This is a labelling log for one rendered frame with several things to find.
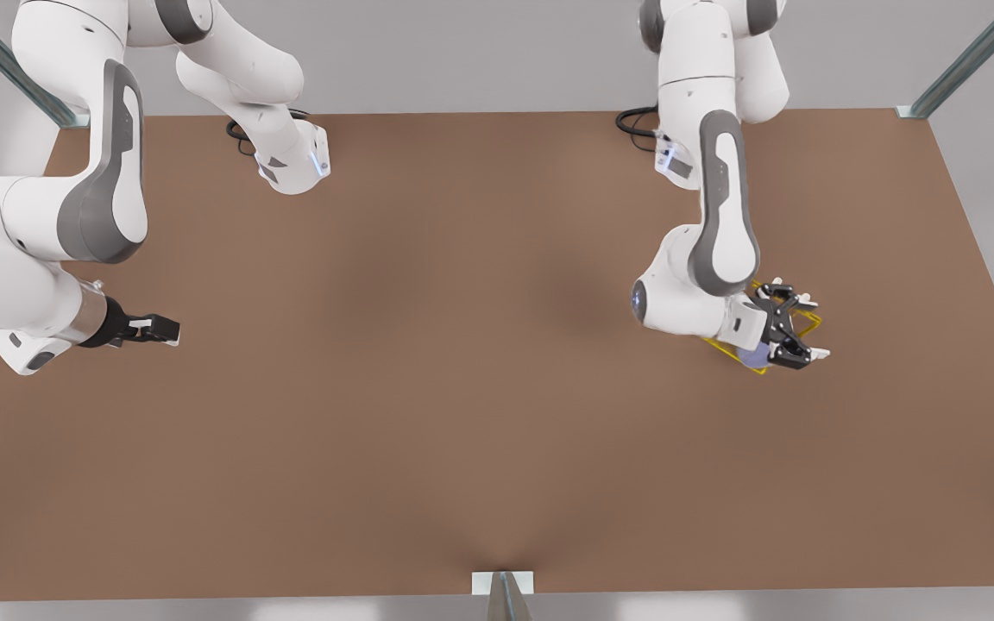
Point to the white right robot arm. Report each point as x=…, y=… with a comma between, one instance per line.
x=27, y=224

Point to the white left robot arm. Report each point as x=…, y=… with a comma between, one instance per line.
x=726, y=216

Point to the pale blue cup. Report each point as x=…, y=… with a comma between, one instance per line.
x=754, y=355

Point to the silver frame post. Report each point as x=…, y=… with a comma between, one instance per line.
x=5, y=60
x=506, y=595
x=971, y=56

